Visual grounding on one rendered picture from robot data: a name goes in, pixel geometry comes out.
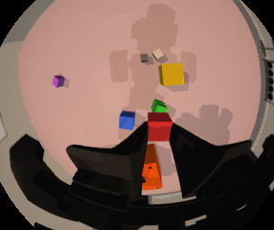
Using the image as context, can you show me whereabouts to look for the small purple cube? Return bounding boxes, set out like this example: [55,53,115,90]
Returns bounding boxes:
[53,76,64,88]

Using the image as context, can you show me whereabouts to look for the yellow block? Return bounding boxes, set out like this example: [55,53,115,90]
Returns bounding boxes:
[159,62,184,85]

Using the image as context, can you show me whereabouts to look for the blue block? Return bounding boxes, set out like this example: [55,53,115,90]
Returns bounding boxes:
[119,111,136,130]

